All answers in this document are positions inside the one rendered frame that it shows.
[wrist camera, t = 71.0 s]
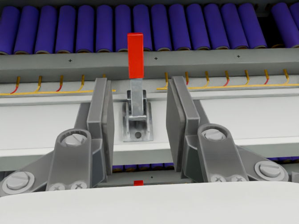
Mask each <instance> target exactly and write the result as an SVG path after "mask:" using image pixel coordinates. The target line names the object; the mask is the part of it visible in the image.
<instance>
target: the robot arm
mask: <svg viewBox="0 0 299 224"><path fill-rule="evenodd" d="M166 130H167V135H168V139H169V144H170V149H171V154H172V158H173V163H174V169H175V172H179V174H180V178H181V179H191V183H190V184H165V185H146V186H129V187H112V188H98V184H99V183H107V177H108V175H112V167H113V146H114V131H115V125H114V112H113V95H112V83H111V80H107V78H96V81H95V85H94V90H93V95H92V99H91V102H87V103H81V104H80V107H79V110H78V114H77V118H76V121H75V125H74V128H71V129H68V130H65V131H63V132H62V133H60V134H59V135H58V136H57V138H56V142H55V146H54V150H52V151H51V152H49V153H47V154H45V155H44V156H42V157H40V158H38V159H37V160H35V161H33V162H31V163H29V164H28V165H26V166H24V167H22V168H20V169H19V170H17V171H15V172H13V173H11V174H10V175H8V176H7V177H5V178H4V179H3V180H2V181H1V183H0V224H299V173H296V172H291V174H288V173H287V172H286V170H285V169H284V168H283V167H282V166H281V165H279V164H277V163H276V162H274V161H271V160H269V159H267V158H265V157H263V156H260V155H258V154H256V153H254V152H251V151H249V150H247V149H245V148H243V147H240V146H238V145H236V144H235V143H234V140H233V137H232V135H231V132H230V131H229V130H228V129H227V128H226V127H224V126H222V125H219V124H213V123H210V121H209V119H208V117H207V115H206V112H205V110H204V108H203V106H202V103H201V101H200V100H199V99H197V100H193V99H192V97H191V95H190V92H189V89H188V87H187V85H186V82H185V80H184V78H183V76H173V77H172V79H168V87H167V104H166Z"/></svg>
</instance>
